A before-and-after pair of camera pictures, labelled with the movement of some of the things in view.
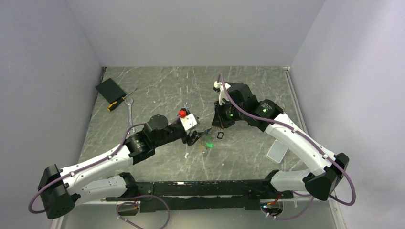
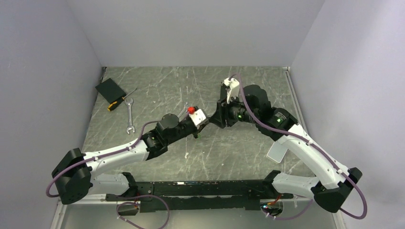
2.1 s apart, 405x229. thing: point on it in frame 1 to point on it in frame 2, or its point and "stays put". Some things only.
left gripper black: [190, 140] to [198, 128]
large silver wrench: [129, 104] stays put
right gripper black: [219, 119] stays put
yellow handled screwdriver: [113, 105] stays put
